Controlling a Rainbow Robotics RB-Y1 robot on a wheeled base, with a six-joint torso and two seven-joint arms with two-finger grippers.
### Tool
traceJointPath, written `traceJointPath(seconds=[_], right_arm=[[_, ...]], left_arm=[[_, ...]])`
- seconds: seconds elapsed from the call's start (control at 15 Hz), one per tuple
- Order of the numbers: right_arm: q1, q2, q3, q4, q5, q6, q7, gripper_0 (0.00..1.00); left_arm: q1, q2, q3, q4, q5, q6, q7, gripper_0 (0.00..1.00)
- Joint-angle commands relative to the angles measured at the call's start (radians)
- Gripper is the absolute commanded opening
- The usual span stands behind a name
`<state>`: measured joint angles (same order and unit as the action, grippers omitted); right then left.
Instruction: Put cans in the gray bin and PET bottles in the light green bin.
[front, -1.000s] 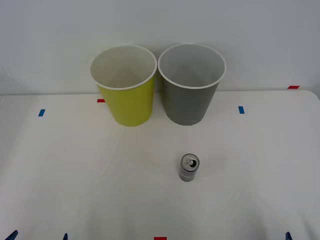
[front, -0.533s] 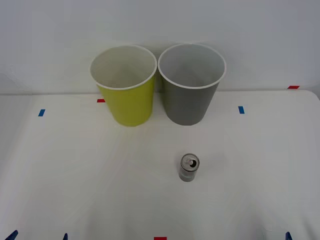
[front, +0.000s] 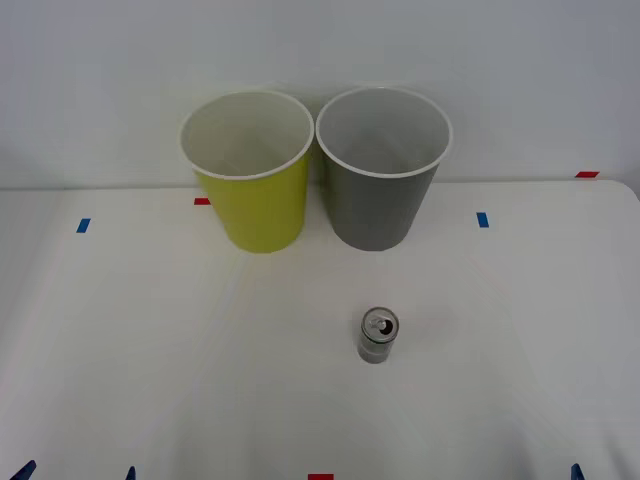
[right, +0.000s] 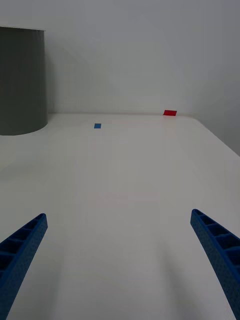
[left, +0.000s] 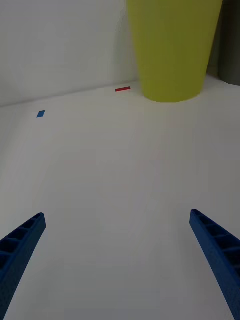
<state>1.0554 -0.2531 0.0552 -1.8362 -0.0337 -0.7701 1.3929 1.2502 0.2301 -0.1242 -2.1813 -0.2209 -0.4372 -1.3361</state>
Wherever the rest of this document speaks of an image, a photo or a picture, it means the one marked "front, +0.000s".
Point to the grey plastic waste bin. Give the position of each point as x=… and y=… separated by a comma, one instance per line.
x=375, y=210

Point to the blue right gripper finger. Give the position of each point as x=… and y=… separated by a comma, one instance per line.
x=577, y=473

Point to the silver drink can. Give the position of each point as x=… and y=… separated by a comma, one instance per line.
x=375, y=345

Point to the yellow-green plastic waste bin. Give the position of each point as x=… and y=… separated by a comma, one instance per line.
x=260, y=215

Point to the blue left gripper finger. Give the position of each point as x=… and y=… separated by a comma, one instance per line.
x=131, y=475
x=25, y=471

